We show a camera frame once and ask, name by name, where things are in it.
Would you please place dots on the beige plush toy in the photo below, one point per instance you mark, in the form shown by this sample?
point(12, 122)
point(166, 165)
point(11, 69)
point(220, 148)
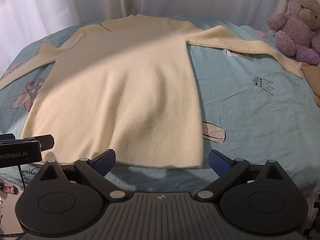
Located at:
point(312, 80)

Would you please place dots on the purple teddy bear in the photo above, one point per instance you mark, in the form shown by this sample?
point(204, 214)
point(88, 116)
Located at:
point(295, 27)

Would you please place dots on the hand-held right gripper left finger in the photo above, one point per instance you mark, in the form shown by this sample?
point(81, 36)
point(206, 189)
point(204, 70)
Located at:
point(106, 161)

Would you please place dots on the light blue printed bed sheet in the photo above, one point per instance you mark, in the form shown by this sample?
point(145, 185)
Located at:
point(250, 117)

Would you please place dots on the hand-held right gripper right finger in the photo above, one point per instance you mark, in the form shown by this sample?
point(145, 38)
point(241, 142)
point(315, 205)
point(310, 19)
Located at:
point(218, 162)

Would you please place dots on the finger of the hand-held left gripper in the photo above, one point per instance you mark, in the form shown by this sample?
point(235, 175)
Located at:
point(46, 141)

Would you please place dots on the cream knit sweater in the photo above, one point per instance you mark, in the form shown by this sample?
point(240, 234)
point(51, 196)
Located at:
point(120, 92)

